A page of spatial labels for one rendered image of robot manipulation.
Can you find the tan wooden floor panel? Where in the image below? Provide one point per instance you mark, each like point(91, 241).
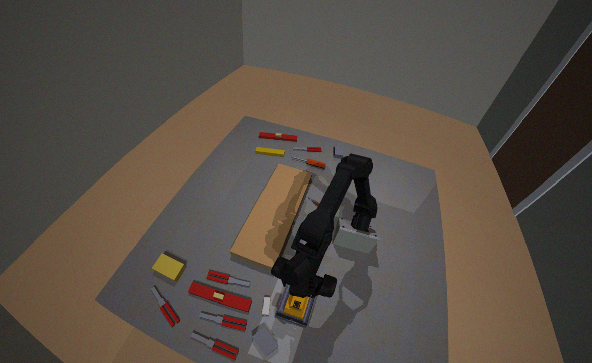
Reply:
point(265, 232)

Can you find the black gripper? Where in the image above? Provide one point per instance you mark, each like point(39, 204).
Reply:
point(326, 286)

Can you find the long red flat bar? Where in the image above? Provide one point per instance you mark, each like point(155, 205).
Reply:
point(220, 297)
point(278, 136)

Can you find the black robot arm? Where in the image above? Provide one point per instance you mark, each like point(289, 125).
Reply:
point(318, 226)

